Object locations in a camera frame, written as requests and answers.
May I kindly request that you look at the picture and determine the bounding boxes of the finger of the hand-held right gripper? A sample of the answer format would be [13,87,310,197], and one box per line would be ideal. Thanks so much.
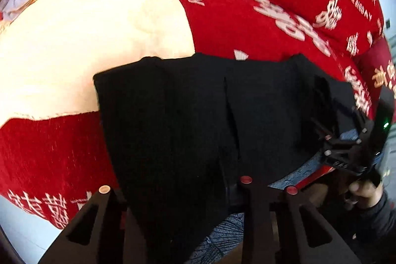
[332,101,370,136]
[310,116,342,145]

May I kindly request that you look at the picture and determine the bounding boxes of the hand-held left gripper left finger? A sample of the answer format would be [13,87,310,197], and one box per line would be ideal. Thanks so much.
[39,185,140,264]

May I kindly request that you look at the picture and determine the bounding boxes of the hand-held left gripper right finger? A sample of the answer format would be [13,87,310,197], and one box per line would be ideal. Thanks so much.
[224,176,362,264]

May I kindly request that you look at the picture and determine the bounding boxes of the black pants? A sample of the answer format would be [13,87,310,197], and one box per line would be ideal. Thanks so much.
[93,52,356,264]

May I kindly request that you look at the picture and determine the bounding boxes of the person's right forearm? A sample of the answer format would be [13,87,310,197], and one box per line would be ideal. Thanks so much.
[348,190,396,264]

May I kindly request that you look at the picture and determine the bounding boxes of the person's right hand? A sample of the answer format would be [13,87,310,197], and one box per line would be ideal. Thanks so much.
[348,179,386,209]

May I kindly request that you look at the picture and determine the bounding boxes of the grey floral patterned cloth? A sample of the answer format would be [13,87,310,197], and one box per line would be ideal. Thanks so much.
[186,156,336,264]

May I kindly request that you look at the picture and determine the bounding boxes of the dark red gold printed pillow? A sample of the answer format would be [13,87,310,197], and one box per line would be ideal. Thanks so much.
[356,37,396,99]

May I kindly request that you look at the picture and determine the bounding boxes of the red white printed blanket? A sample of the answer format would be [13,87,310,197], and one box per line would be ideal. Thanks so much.
[0,0,381,230]

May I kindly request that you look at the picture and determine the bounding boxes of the crumpled pale cloth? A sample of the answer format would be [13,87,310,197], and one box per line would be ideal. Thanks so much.
[0,0,41,24]

